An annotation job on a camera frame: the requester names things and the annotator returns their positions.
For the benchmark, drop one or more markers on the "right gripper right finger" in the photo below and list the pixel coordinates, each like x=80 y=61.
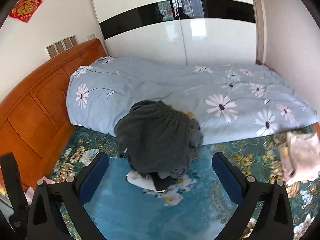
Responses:
x=275 y=218

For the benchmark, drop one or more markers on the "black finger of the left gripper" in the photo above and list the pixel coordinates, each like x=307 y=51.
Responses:
x=18 y=221

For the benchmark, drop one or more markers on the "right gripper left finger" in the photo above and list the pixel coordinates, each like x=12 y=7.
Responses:
x=45 y=220

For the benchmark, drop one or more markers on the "folded pink clothes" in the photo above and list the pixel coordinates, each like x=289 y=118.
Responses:
x=299 y=156

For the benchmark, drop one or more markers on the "orange wooden headboard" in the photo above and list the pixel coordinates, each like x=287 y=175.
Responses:
x=34 y=122

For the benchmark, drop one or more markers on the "teal floral bedspread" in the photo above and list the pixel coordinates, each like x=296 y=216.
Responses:
x=196 y=207

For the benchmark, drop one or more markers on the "black white garment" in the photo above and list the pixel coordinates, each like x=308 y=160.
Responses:
x=151 y=182

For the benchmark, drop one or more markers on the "light blue floral duvet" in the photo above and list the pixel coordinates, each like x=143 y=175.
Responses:
x=230 y=101

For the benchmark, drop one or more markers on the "mustard yellow garment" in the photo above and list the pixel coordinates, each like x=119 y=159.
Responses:
x=189 y=114

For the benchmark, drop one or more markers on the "red fu character decoration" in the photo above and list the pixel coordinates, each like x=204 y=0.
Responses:
x=24 y=9

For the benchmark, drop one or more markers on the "white glossy wardrobe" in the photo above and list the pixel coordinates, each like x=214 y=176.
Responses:
x=191 y=32

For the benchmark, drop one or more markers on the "wall switch panel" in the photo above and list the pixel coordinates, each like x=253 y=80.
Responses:
x=60 y=46

